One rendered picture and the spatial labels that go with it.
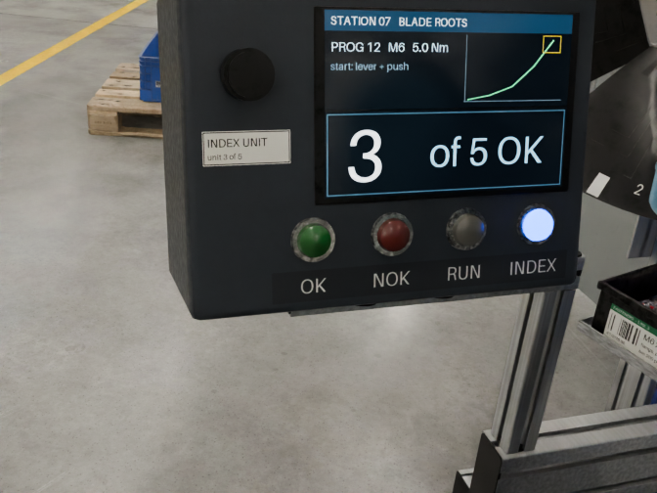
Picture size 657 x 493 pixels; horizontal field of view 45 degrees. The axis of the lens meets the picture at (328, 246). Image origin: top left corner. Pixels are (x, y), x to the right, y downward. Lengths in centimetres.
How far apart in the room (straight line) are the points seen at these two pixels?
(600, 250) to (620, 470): 190
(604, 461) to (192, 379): 155
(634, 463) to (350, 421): 134
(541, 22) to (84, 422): 175
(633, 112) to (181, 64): 82
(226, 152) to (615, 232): 224
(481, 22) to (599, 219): 221
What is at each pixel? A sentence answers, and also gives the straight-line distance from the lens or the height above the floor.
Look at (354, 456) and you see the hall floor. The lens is 199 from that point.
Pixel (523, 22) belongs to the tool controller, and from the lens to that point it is 51.
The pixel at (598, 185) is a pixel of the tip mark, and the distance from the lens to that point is 112.
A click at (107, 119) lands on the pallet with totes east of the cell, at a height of 8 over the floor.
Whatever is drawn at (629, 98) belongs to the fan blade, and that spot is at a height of 105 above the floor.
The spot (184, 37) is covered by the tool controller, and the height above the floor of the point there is 123.
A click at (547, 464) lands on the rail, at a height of 85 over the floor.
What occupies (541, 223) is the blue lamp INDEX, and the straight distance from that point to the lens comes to 52.
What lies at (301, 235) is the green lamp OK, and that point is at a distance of 45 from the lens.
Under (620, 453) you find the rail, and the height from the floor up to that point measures 83.
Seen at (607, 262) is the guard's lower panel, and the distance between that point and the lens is 266.
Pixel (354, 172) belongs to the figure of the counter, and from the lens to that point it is 46.
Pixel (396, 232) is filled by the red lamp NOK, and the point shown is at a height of 112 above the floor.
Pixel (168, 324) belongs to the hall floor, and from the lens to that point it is 243.
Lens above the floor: 132
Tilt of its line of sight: 27 degrees down
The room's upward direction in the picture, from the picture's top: 5 degrees clockwise
